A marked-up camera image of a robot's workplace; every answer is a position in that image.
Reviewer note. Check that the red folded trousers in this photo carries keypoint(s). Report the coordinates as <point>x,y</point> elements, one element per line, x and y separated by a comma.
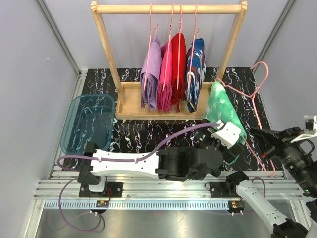
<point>178,95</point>

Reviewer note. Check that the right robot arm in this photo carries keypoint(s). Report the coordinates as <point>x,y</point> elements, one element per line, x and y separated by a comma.
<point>280,226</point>

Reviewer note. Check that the pink hanger with blue trousers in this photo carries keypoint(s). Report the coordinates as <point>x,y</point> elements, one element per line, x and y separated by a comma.
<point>195,32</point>

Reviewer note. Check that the wooden clothes rack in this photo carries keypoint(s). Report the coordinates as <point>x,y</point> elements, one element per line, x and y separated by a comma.
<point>129,93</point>

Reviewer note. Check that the lilac folded trousers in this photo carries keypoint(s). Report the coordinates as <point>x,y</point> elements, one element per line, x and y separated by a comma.
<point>150,74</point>

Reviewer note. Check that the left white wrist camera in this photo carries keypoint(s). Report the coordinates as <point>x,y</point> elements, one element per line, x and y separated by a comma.
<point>227,133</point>

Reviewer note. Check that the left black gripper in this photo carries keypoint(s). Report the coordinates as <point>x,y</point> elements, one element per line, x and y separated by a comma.
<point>233,150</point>

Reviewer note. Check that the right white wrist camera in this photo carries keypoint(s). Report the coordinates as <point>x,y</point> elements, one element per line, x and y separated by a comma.
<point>310,130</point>

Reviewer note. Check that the transparent blue plastic bin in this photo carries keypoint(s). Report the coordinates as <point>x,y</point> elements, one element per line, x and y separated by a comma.
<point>90,119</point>

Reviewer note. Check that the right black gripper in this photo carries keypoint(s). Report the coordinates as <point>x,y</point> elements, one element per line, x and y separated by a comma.
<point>272,143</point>

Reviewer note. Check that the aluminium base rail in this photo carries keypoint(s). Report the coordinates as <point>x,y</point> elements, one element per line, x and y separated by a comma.
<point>135,192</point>

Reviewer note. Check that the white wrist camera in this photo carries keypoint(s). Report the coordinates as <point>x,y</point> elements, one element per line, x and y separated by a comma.
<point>227,133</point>
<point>310,130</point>

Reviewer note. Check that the green white trousers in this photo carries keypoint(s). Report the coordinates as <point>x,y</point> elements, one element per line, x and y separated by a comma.
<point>219,107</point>

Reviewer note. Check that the blue patterned folded trousers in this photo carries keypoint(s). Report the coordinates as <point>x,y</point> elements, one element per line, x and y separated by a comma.
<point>195,73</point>

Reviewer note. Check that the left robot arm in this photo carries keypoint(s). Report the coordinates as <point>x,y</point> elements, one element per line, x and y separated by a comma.
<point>173,164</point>

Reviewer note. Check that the pink folded trousers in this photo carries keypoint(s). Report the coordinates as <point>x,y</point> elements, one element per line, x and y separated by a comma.
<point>164,91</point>

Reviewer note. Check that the pink hanger with lilac trousers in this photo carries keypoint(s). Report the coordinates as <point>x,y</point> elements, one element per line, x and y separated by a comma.
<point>149,47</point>

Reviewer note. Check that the pink hanger with red trousers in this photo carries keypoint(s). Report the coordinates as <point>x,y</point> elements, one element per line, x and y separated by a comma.
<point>180,24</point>

